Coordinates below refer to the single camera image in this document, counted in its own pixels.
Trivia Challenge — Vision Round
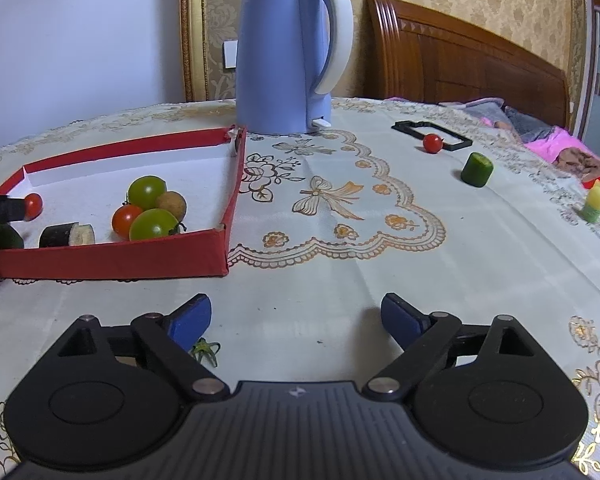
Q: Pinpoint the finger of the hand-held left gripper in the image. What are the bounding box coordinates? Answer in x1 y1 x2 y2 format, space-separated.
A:
0 194 28 226

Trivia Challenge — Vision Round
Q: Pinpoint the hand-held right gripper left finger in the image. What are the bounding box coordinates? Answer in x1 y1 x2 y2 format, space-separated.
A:
55 294 231 402

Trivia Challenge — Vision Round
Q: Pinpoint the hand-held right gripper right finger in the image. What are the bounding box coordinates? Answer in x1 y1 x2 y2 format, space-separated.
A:
362 292 536 402

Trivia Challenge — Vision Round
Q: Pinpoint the green tomato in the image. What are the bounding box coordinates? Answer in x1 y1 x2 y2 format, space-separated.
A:
129 208 181 242
127 175 168 211

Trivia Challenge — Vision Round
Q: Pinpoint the red cardboard box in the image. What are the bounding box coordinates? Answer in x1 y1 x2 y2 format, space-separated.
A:
0 125 248 281

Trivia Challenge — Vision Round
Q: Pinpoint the brown kiwi back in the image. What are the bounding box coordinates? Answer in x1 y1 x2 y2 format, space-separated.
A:
155 191 187 222

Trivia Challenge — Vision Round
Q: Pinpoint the green tomato stem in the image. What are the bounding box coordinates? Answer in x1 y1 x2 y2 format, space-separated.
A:
190 338 221 365

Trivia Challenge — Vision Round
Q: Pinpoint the dark green cucumber piece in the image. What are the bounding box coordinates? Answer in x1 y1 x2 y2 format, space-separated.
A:
0 224 25 251

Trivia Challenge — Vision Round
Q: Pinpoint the black eggplant piece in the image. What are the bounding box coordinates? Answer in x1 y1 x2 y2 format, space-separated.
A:
39 221 96 249

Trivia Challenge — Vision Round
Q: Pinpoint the pink cloth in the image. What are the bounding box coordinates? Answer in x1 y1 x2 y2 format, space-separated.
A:
522 127 600 183

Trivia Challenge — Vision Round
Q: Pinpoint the yellow green toy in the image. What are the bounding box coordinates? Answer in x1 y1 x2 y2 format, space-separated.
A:
580 180 600 224

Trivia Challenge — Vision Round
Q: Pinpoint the grey cloth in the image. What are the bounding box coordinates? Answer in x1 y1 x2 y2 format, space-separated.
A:
502 106 553 143

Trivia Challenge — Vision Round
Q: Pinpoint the wooden bed headboard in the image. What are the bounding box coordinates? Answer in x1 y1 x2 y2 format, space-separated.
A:
364 0 571 133

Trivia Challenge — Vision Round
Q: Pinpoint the blue electric kettle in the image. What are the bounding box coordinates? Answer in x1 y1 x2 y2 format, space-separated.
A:
235 0 354 136

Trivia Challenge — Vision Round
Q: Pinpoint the black plastic frame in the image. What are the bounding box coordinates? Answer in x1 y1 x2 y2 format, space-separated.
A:
392 120 473 153

